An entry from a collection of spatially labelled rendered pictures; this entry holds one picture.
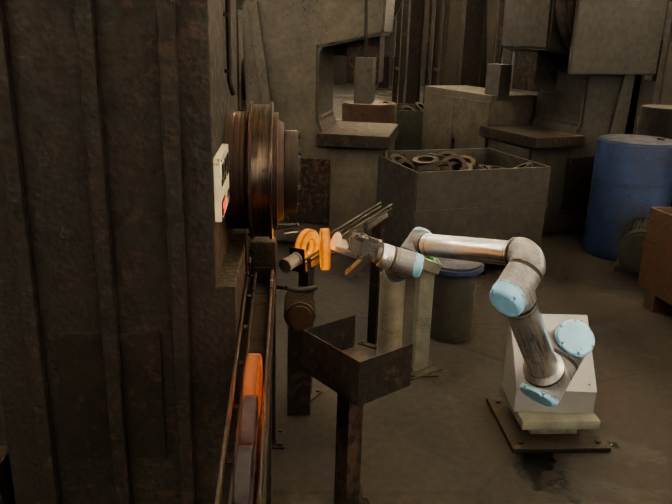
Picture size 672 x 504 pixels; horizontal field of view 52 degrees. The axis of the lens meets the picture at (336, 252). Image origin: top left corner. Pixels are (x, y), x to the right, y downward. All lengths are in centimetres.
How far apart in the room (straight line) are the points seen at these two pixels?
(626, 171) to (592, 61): 85
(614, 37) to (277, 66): 249
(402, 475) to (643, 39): 412
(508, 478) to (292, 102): 321
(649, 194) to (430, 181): 172
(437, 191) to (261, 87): 151
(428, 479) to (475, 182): 244
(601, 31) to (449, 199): 180
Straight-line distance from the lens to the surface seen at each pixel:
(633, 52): 581
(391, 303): 319
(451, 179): 454
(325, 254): 241
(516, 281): 219
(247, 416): 162
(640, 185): 539
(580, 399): 301
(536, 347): 245
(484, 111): 617
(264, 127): 221
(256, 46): 508
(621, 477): 293
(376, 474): 270
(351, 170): 504
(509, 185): 478
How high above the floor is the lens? 158
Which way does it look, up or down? 18 degrees down
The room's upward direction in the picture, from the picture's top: 2 degrees clockwise
